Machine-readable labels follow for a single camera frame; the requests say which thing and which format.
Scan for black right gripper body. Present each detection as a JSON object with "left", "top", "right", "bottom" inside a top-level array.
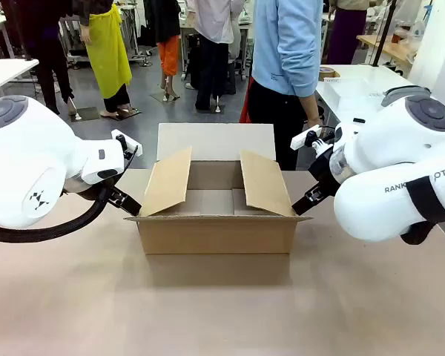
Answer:
[{"left": 307, "top": 147, "right": 343, "bottom": 198}]

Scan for brown cardboard box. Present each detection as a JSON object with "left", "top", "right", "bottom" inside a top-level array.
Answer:
[{"left": 124, "top": 122, "right": 314, "bottom": 255}]

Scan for brown packing tape roll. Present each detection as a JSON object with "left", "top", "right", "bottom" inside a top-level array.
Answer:
[{"left": 317, "top": 66, "right": 342, "bottom": 82}]

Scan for person's left forearm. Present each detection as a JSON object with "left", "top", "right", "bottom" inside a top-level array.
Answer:
[{"left": 300, "top": 92, "right": 322, "bottom": 122}]

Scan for white shallow tray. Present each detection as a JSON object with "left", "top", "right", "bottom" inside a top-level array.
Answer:
[{"left": 324, "top": 76, "right": 391, "bottom": 113}]

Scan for red orange cloth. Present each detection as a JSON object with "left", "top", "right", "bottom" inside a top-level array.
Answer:
[{"left": 238, "top": 76, "right": 254, "bottom": 124}]

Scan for large white work table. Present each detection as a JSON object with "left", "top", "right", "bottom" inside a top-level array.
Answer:
[{"left": 314, "top": 64, "right": 423, "bottom": 129}]

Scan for person in blue shirt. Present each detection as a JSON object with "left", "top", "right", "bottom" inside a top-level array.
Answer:
[{"left": 251, "top": 0, "right": 324, "bottom": 171}]

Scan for wooden background table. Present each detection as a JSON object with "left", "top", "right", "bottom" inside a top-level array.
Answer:
[{"left": 355, "top": 34, "right": 413, "bottom": 66}]

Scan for black slanted pole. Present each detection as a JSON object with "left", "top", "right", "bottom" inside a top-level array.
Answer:
[{"left": 372, "top": 0, "right": 401, "bottom": 68}]

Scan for mannequin with yellow apron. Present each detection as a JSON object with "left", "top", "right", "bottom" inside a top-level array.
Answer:
[{"left": 77, "top": 0, "right": 134, "bottom": 119}]

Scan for mannequin with orange trousers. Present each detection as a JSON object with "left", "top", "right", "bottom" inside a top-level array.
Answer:
[{"left": 148, "top": 0, "right": 182, "bottom": 100}]

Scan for mannequin white shirt black trousers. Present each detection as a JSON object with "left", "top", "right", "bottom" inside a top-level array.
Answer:
[{"left": 185, "top": 0, "right": 243, "bottom": 112}]

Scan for mannequin in dark clothes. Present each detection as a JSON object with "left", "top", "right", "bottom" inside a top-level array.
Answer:
[{"left": 0, "top": 0, "right": 76, "bottom": 116}]

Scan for white side table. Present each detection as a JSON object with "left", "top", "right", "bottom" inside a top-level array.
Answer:
[{"left": 0, "top": 58, "right": 41, "bottom": 98}]

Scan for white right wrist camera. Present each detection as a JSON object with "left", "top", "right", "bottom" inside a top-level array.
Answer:
[{"left": 289, "top": 125, "right": 337, "bottom": 153}]

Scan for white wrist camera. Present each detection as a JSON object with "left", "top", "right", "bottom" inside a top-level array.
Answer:
[
  {"left": 111, "top": 128, "right": 144, "bottom": 156},
  {"left": 289, "top": 125, "right": 337, "bottom": 153}
]

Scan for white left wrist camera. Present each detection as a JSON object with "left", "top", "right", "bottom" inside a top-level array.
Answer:
[{"left": 111, "top": 128, "right": 144, "bottom": 156}]

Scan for dark mannequin base plate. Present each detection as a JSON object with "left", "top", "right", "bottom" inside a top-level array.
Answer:
[
  {"left": 70, "top": 106, "right": 100, "bottom": 122},
  {"left": 149, "top": 90, "right": 182, "bottom": 104},
  {"left": 113, "top": 106, "right": 142, "bottom": 120}
]

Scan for black right arm cable sleeve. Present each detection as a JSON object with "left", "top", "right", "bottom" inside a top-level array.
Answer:
[{"left": 399, "top": 172, "right": 445, "bottom": 245}]

